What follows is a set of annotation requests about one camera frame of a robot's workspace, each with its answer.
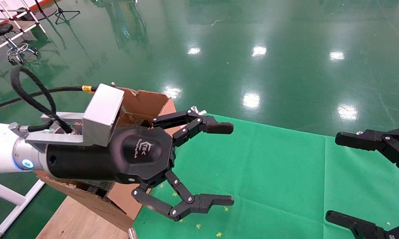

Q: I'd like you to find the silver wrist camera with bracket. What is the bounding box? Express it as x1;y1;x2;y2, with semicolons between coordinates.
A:
25;83;125;147

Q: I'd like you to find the white pipe rack frame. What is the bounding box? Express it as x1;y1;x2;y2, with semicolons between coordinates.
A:
0;0;47;67

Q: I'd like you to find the large open cardboard carton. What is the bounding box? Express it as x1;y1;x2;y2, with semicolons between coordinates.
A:
34;87;177;233

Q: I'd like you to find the black foam insert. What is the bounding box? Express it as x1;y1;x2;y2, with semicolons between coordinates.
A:
76;179;117;197

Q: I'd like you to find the green cloth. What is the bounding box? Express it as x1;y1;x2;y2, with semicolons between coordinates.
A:
133;115;399;239

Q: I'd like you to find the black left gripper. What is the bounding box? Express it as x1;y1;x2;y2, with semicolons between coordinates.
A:
45;110;234;222

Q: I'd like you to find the black tripod stand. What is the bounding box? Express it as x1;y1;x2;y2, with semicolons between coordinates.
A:
53;0;81;25

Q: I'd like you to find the black round stool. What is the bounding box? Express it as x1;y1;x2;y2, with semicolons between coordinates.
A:
0;23;40;65

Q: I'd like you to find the white table leg frame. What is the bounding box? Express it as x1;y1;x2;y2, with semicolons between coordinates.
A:
0;178;46;239

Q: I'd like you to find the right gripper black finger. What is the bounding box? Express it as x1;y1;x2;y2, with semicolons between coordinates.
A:
335;128;399;178
325;210;399;239

